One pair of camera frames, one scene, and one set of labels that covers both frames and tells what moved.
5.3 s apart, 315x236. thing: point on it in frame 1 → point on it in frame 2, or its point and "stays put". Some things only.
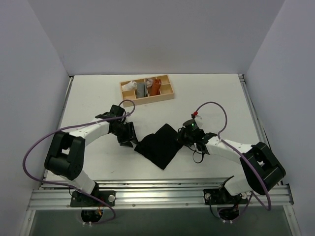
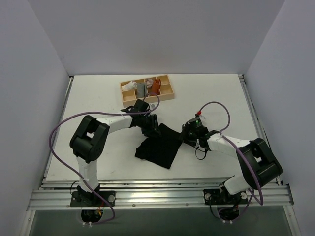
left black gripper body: [127, 133] → [151, 125]
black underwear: [161, 148] stays put
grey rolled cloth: [141, 90] stays put
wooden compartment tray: [147, 90] stays put
